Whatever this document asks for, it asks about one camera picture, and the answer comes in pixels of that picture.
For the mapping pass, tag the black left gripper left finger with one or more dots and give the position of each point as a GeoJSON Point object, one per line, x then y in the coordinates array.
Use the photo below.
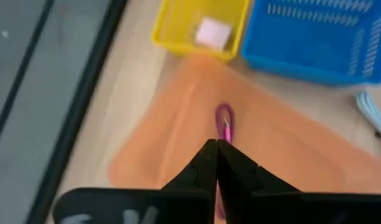
{"type": "Point", "coordinates": [147, 207]}

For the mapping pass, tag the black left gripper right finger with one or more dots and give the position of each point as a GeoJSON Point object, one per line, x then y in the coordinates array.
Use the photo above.
{"type": "Point", "coordinates": [287, 208]}

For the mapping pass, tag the small pale pink box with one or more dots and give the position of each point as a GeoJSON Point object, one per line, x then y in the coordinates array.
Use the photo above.
{"type": "Point", "coordinates": [213, 33]}

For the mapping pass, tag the translucent orange plastic bin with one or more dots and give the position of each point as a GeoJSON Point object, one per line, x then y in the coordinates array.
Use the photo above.
{"type": "Point", "coordinates": [287, 140]}

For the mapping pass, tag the blue slotted plastic basket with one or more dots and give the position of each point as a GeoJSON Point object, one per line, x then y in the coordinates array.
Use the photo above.
{"type": "Point", "coordinates": [302, 49]}

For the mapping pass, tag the yellow slotted plastic basket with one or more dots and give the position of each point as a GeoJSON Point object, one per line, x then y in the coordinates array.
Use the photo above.
{"type": "Point", "coordinates": [178, 34]}

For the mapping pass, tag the black aluminium table frame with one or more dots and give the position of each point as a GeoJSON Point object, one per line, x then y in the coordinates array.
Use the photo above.
{"type": "Point", "coordinates": [75, 109]}

